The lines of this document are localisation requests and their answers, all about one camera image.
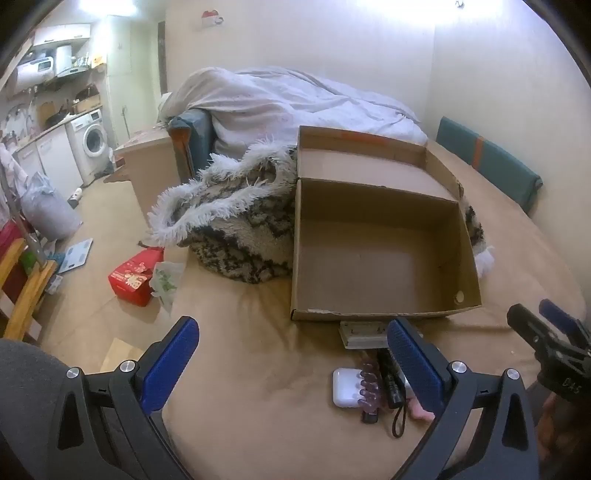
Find red bag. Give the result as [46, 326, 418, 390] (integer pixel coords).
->
[0, 222, 24, 296]

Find person's right hand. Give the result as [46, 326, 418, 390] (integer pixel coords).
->
[541, 395, 591, 463]

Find light wooden cabinet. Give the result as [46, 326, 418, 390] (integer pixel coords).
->
[113, 129, 182, 214]

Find fuzzy patterned blanket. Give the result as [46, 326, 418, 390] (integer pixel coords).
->
[147, 138, 496, 285]

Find white kitchen base cabinets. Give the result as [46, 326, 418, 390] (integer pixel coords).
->
[14, 124, 85, 205]

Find small pink object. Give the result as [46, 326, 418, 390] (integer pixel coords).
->
[409, 399, 436, 424]

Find white wall cabinet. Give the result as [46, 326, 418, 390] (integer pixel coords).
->
[32, 23, 91, 47]

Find yellow wooden chair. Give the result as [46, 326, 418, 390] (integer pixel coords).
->
[0, 237, 59, 343]

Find bathroom scale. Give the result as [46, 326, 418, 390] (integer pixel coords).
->
[55, 237, 94, 274]

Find purple tube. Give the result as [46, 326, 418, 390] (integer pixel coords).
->
[359, 361, 385, 424]

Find white washing machine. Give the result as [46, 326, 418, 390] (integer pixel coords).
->
[66, 108, 111, 186]

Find white hanging clothes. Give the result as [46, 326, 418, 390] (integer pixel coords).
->
[0, 143, 29, 209]

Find teal cushion with orange strap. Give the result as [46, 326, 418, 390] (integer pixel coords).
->
[435, 116, 544, 217]

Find white water heater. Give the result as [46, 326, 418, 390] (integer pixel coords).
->
[16, 60, 54, 91]

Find grey filled bag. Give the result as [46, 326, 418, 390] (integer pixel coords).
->
[21, 172, 84, 241]

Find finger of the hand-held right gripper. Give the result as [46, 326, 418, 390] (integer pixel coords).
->
[506, 303, 557, 358]
[539, 298, 585, 340]

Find black flashlight with strap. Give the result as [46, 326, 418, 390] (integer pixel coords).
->
[376, 348, 410, 439]

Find person's grey trousers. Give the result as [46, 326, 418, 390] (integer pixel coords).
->
[0, 339, 85, 480]

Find cardboard box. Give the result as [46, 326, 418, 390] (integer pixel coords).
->
[289, 124, 483, 323]

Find clear plastic bag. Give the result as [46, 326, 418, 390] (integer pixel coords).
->
[150, 261, 186, 310]

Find white duvet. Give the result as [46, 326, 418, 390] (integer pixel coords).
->
[159, 66, 428, 163]

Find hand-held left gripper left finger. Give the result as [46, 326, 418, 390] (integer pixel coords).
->
[47, 316, 201, 480]

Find white cylindrical appliance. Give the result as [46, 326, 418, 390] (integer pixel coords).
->
[55, 45, 74, 75]

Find white earbuds case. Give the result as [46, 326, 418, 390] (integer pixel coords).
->
[332, 367, 366, 409]

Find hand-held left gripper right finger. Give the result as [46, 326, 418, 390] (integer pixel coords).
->
[386, 317, 542, 480]

